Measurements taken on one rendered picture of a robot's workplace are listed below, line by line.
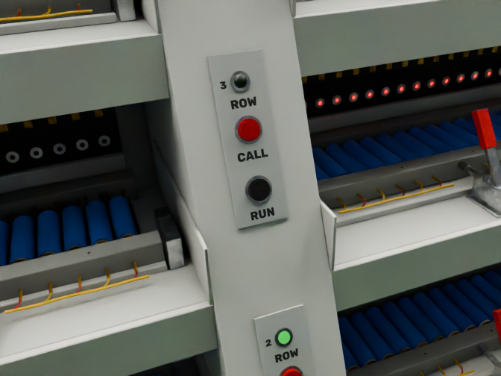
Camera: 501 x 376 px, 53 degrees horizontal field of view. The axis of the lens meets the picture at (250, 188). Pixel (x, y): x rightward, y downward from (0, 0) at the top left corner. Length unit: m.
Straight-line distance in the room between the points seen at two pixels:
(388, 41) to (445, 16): 0.05
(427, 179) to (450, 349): 0.18
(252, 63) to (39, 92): 0.14
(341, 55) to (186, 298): 0.22
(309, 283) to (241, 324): 0.06
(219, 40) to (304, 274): 0.18
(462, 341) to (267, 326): 0.26
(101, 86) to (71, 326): 0.17
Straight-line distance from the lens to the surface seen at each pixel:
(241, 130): 0.35
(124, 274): 0.40
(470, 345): 0.58
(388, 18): 0.42
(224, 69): 0.36
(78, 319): 0.39
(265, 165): 0.36
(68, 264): 0.40
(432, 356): 0.56
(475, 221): 0.48
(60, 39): 0.37
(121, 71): 0.36
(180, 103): 0.35
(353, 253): 0.42
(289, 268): 0.38
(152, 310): 0.38
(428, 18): 0.44
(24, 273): 0.40
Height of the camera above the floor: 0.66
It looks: 9 degrees down
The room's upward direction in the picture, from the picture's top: 10 degrees counter-clockwise
